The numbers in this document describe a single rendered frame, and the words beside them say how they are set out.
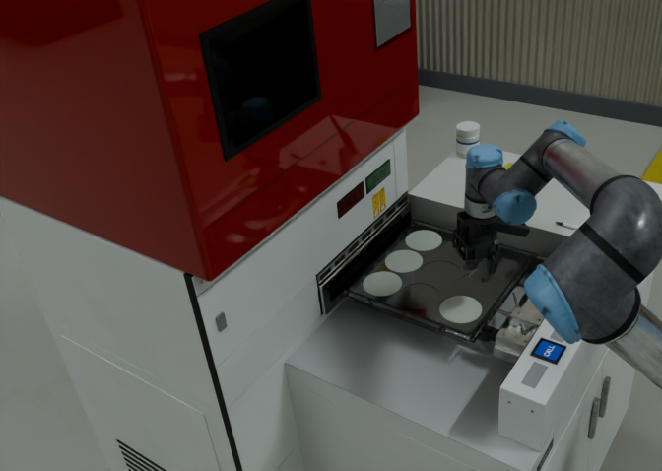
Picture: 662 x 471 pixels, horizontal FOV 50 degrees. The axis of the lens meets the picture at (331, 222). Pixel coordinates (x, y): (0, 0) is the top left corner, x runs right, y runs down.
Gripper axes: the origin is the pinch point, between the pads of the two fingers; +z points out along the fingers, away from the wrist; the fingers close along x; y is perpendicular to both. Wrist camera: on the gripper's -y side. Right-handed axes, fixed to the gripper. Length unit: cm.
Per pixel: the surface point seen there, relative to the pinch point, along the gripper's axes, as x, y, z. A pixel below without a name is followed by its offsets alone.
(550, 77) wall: -249, -177, 91
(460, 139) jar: -58, -21, -2
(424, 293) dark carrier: -8.7, 12.2, 8.2
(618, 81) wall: -215, -202, 85
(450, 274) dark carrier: -12.9, 3.1, 8.4
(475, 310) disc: 2.5, 3.8, 7.4
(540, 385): 33.5, 5.5, -0.2
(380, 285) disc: -16.0, 21.1, 8.5
